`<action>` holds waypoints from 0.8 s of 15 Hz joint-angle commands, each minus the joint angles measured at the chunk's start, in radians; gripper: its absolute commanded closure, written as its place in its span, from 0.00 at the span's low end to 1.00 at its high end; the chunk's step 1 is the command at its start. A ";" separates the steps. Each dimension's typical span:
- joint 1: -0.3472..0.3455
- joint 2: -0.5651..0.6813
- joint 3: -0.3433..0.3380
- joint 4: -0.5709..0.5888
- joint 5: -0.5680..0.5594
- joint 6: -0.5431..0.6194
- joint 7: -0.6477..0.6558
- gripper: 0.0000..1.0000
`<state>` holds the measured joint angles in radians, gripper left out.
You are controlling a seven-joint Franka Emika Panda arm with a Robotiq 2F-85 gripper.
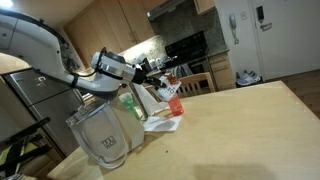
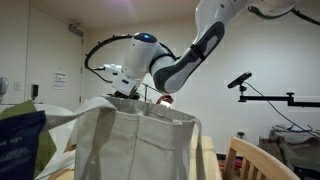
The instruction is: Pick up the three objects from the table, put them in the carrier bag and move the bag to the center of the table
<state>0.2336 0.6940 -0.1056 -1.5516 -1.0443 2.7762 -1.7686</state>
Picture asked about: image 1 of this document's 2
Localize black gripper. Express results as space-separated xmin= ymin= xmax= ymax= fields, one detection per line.
xmin=131 ymin=67 xmax=168 ymax=91

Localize small white orange carton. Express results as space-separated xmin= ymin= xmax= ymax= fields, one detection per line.
xmin=155 ymin=73 xmax=183 ymax=103

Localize green clear plastic packet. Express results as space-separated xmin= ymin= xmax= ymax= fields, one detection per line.
xmin=119 ymin=92 xmax=143 ymax=122

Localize beige canvas tote bag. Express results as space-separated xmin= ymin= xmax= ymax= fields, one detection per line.
xmin=65 ymin=96 xmax=147 ymax=170

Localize wooden chair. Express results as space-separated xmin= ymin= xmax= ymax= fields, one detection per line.
xmin=145 ymin=85 xmax=168 ymax=103
xmin=176 ymin=71 xmax=216 ymax=98

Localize white countertop container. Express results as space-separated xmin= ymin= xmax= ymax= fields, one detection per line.
xmin=149 ymin=58 xmax=164 ymax=69

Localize black countertop appliance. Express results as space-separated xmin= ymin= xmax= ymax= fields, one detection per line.
xmin=143 ymin=58 xmax=153 ymax=73

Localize silver metal pole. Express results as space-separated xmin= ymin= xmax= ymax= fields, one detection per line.
xmin=129 ymin=83 xmax=149 ymax=119

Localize spray bottle with pink liquid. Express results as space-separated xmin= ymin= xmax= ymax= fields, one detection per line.
xmin=166 ymin=93 xmax=185 ymax=118

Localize striped dish towel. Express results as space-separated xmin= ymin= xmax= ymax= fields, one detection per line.
xmin=173 ymin=64 xmax=194 ymax=80

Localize white paper sheet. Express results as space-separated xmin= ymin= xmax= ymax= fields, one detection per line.
xmin=143 ymin=114 xmax=183 ymax=134

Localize black kitchen stove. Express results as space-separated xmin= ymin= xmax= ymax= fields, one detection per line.
xmin=159 ymin=30 xmax=212 ymax=84

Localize wooden base cabinet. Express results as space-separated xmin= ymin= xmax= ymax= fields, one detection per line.
xmin=208 ymin=49 xmax=236 ymax=92

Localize steel range hood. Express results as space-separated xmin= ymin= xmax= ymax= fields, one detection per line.
xmin=146 ymin=0 xmax=194 ymax=23

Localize open kitchen shelf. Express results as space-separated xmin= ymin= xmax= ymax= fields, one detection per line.
xmin=59 ymin=29 xmax=84 ymax=73

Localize white blue sneaker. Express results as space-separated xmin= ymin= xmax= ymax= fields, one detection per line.
xmin=248 ymin=69 xmax=262 ymax=83
xmin=235 ymin=71 xmax=254 ymax=87

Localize stainless steel refrigerator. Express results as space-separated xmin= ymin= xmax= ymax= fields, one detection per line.
xmin=1 ymin=68 xmax=86 ymax=158

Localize black door lock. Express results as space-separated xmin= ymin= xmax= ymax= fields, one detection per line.
xmin=255 ymin=5 xmax=265 ymax=22

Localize black tripod stand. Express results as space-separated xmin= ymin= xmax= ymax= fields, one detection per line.
xmin=0 ymin=116 xmax=53 ymax=178

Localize light wooden cabinets above fridge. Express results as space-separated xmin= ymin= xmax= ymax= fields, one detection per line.
xmin=0 ymin=52 xmax=32 ymax=75

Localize white door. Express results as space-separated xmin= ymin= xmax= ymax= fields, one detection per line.
xmin=248 ymin=0 xmax=320 ymax=81

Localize yellow green cloth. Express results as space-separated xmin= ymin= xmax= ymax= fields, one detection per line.
xmin=0 ymin=141 xmax=38 ymax=168

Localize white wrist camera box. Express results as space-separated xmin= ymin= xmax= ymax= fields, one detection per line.
xmin=135 ymin=52 xmax=150 ymax=69

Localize light wooden wall cabinets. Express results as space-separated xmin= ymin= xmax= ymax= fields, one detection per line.
xmin=63 ymin=0 xmax=158 ymax=69

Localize light wooden wall cabinet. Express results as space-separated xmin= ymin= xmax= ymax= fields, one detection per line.
xmin=193 ymin=0 xmax=216 ymax=15

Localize grey wall phone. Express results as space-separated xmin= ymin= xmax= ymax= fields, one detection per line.
xmin=228 ymin=13 xmax=240 ymax=45

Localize silver door handle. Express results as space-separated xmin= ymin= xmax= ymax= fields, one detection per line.
xmin=259 ymin=22 xmax=273 ymax=33

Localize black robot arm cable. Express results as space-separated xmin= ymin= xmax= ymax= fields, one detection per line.
xmin=0 ymin=9 xmax=109 ymax=83

